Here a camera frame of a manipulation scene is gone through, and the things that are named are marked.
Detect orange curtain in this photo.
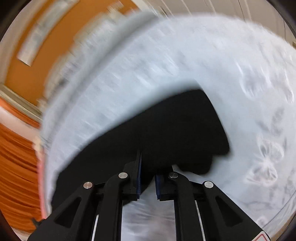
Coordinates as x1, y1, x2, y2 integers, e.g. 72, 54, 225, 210
1, 99, 42, 233

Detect black pants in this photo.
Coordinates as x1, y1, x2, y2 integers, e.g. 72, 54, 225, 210
51, 89, 230, 209

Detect butterfly print bed sheet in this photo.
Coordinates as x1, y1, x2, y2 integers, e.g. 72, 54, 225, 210
41, 12, 295, 239

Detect framed feather wall painting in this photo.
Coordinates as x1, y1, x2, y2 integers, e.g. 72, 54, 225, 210
17, 0, 79, 66

